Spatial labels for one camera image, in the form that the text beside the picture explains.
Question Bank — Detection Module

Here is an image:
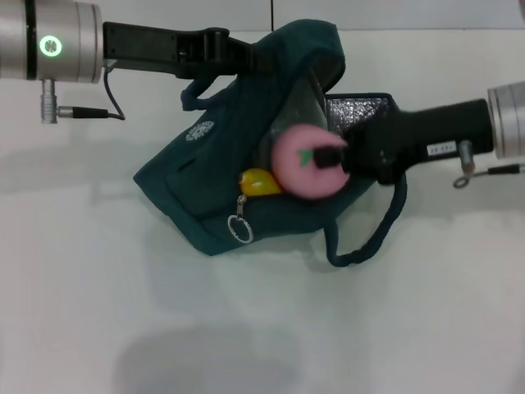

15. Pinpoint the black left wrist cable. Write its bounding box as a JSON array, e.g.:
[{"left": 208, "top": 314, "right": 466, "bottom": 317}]
[{"left": 39, "top": 66, "right": 127, "bottom": 125}]

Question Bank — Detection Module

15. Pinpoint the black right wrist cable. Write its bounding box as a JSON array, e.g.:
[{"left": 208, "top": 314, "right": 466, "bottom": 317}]
[{"left": 452, "top": 140, "right": 525, "bottom": 190}]

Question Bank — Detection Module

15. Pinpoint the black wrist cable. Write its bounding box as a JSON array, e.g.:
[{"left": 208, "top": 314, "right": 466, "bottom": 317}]
[
  {"left": 452, "top": 140, "right": 525, "bottom": 190},
  {"left": 39, "top": 66, "right": 127, "bottom": 125}
]

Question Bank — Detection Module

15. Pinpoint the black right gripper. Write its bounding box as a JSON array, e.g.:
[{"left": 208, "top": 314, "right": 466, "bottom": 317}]
[{"left": 313, "top": 97, "right": 494, "bottom": 186}]

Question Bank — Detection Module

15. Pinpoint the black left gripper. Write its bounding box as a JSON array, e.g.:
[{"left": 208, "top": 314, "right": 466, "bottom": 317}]
[{"left": 102, "top": 21, "right": 281, "bottom": 80}]

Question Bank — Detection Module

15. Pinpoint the pink toy peach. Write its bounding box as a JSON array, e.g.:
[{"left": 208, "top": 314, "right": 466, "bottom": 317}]
[{"left": 270, "top": 124, "right": 352, "bottom": 203}]

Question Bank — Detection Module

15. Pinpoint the yellow banana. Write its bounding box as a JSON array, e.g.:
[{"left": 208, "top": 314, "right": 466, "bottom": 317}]
[{"left": 238, "top": 167, "right": 285, "bottom": 198}]

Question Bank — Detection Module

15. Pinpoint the dark teal fabric lunch bag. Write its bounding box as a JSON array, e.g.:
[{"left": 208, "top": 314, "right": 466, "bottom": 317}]
[{"left": 132, "top": 17, "right": 409, "bottom": 269}]

